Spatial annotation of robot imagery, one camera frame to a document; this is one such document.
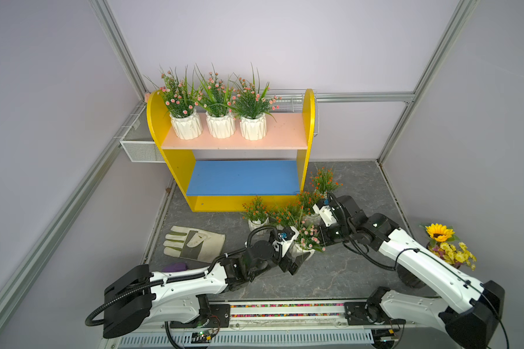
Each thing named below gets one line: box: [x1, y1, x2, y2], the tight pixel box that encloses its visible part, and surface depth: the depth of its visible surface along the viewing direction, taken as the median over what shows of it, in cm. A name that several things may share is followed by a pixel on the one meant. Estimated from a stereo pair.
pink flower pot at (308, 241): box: [290, 218, 327, 262], surface depth 68 cm
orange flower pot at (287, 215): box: [267, 199, 304, 231], surface depth 84 cm
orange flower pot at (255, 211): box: [241, 195, 271, 232], surface depth 88 cm
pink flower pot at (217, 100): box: [195, 62, 238, 139], surface depth 66 cm
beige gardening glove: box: [163, 225, 226, 264], surface depth 93 cm
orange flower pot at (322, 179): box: [309, 166, 344, 200], surface depth 95 cm
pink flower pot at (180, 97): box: [144, 65, 204, 140], surface depth 68 cm
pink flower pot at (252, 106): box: [226, 61, 282, 141], surface depth 69 cm
